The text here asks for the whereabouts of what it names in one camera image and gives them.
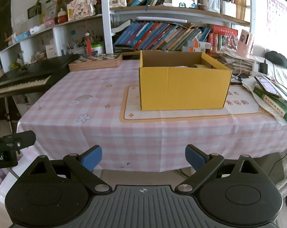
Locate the pink phone stand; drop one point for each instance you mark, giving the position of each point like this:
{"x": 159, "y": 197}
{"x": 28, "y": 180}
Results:
{"x": 245, "y": 44}

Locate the black Yamaha keyboard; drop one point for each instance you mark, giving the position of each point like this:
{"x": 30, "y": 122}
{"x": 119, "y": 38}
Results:
{"x": 35, "y": 77}

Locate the white shelf unit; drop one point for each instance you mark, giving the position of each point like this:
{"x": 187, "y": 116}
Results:
{"x": 101, "y": 24}

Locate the pink checkered tablecloth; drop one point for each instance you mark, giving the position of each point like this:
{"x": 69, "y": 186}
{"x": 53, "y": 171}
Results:
{"x": 82, "y": 110}

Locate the wooden chess board box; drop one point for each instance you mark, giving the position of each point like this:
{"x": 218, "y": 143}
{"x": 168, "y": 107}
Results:
{"x": 86, "y": 62}

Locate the pink decorative house ornament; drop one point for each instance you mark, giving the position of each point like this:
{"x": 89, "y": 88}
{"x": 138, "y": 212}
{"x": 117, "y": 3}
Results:
{"x": 78, "y": 9}

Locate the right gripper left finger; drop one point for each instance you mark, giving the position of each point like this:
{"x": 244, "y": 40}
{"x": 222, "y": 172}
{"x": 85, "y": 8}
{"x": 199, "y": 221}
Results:
{"x": 82, "y": 167}

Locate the cream orange-bordered mat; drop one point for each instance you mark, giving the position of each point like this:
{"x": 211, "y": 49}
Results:
{"x": 239, "y": 103}

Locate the yellow cardboard box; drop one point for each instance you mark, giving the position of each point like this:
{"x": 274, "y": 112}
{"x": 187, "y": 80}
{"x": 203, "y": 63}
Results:
{"x": 178, "y": 80}

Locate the row of leaning books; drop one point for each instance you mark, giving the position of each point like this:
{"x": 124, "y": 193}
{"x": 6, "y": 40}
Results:
{"x": 170, "y": 36}

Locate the white green lid jar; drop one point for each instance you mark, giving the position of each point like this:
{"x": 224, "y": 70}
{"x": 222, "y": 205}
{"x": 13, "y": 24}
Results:
{"x": 97, "y": 49}

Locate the white pen holder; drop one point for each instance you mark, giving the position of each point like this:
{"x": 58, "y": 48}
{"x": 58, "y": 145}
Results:
{"x": 78, "y": 50}

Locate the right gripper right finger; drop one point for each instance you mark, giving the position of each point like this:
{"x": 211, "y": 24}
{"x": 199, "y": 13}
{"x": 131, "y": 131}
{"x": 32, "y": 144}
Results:
{"x": 205, "y": 166}

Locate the green book stack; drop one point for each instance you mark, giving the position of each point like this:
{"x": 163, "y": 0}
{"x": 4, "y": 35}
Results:
{"x": 272, "y": 94}

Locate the red orange bottle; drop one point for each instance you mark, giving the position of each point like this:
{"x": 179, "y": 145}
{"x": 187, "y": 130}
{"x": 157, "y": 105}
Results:
{"x": 88, "y": 43}

